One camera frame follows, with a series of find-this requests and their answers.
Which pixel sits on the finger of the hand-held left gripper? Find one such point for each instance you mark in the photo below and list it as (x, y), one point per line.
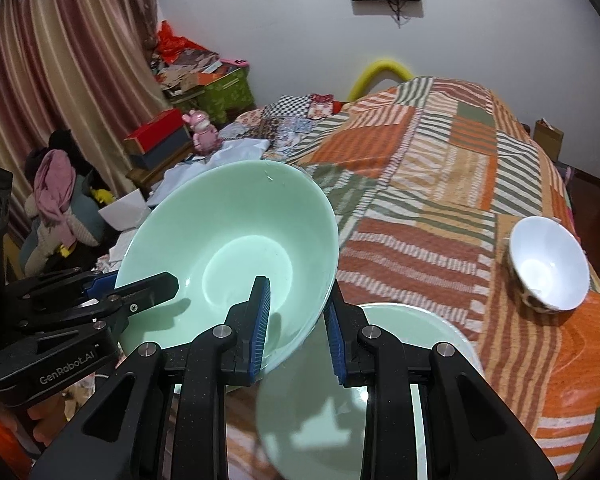
(102, 285)
(150, 292)

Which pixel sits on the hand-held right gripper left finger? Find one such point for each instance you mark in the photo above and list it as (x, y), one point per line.
(260, 330)

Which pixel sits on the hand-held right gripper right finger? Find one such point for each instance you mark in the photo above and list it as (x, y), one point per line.
(336, 342)

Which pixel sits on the green plate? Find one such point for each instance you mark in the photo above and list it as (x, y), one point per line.
(320, 425)

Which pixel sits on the green bowl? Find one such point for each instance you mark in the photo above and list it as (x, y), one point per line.
(230, 220)

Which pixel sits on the person's left forearm orange sleeve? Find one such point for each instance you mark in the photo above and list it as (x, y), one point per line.
(0, 440)

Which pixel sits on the person's left hand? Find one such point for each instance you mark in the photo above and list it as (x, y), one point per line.
(55, 410)

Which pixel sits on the plush toy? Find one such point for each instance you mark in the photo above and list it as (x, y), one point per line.
(85, 215)

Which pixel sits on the white cardboard box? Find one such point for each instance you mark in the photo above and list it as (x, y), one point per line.
(125, 210)

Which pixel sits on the pink cloth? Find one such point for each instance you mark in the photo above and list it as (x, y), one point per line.
(52, 190)

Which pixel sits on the white plastic sheet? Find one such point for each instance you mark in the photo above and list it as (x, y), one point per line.
(200, 165)

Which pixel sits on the grey box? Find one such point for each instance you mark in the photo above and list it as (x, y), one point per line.
(167, 150)

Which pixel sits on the red box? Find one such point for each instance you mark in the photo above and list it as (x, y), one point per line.
(155, 130)

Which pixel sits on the pink pig toy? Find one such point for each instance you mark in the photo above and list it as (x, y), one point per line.
(205, 132)

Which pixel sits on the striped patchwork blanket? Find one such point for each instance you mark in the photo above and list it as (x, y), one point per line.
(430, 185)

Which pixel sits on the floral patchwork quilt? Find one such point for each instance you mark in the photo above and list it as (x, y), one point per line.
(290, 120)

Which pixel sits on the green storage box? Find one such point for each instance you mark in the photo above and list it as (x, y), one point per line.
(230, 92)

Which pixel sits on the white bowl with dark spots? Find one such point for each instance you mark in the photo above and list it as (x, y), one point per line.
(550, 270)

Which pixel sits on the striped pink curtain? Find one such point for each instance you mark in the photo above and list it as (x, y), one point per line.
(70, 60)

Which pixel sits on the red plastic bag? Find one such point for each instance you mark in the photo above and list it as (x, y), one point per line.
(172, 42)

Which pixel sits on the yellow foam tube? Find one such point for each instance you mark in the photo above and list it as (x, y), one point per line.
(375, 67)

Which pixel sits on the brown paper bag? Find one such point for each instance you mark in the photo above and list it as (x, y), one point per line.
(548, 140)

